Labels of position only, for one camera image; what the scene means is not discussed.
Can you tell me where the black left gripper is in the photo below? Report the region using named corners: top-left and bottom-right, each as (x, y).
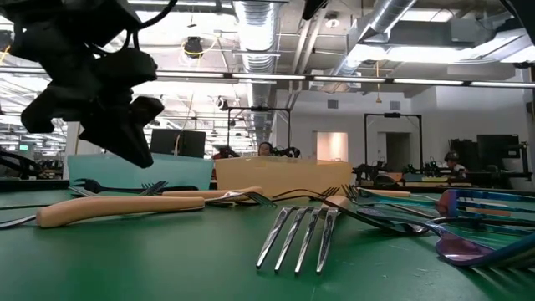
top-left (0, 0), bottom-right (166, 170)

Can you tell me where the cream-handled silver fork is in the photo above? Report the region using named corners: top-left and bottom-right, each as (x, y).
top-left (161, 186), bottom-right (265, 202)
top-left (254, 194), bottom-right (353, 276)
top-left (358, 187), bottom-right (413, 199)
top-left (35, 190), bottom-right (278, 230)

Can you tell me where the black monitor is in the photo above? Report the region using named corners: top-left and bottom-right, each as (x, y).
top-left (476, 133), bottom-right (522, 171)
top-left (149, 128), bottom-right (207, 160)

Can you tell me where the teal plastic bin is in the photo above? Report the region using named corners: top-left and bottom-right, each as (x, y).
top-left (66, 152), bottom-right (215, 192)

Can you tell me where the green table mat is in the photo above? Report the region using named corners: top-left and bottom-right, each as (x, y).
top-left (0, 187), bottom-right (535, 301)

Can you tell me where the orange plastic bin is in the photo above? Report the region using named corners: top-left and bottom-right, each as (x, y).
top-left (214, 155), bottom-right (354, 197)

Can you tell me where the corrugated silver ventilation duct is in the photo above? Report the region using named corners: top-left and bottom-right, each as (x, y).
top-left (232, 0), bottom-right (282, 145)

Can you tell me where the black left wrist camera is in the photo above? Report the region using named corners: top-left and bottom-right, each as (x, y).
top-left (94, 47), bottom-right (159, 88)

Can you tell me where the smooth silver ventilation duct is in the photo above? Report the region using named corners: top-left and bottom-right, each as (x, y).
top-left (325, 0), bottom-right (419, 95)

